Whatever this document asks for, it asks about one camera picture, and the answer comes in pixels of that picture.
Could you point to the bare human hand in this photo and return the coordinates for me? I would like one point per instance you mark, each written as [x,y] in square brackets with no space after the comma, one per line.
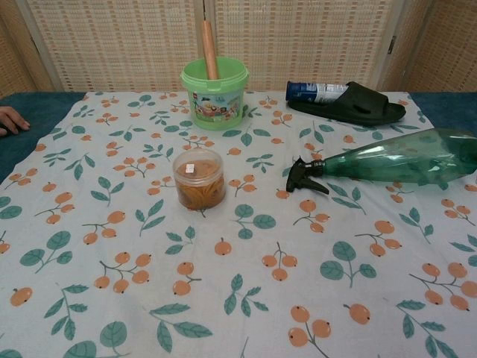
[11,119]

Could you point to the green spray bottle black trigger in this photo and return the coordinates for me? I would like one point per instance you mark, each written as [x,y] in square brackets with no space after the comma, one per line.
[372,164]

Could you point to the teal table cover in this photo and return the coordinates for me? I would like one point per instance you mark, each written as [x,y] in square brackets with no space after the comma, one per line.
[26,108]

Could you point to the woven bamboo folding screen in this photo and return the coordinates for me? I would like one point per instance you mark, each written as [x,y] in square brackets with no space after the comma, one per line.
[112,41]

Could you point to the clear jar of rubber bands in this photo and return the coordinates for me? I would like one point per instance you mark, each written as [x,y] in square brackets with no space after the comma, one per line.
[199,186]

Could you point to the green plastic toy bucket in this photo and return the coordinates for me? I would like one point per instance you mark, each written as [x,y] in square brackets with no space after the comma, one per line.
[214,113]

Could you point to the wooden rolling pin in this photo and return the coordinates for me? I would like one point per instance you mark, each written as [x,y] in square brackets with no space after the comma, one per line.
[209,48]

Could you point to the fruit and leaf print tablecloth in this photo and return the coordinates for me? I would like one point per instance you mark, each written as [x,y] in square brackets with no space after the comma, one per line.
[208,261]

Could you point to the blue aerosol can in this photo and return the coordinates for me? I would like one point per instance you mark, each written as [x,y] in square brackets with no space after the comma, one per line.
[316,91]

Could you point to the black rubber slipper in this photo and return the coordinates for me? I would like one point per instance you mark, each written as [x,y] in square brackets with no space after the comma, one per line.
[367,106]

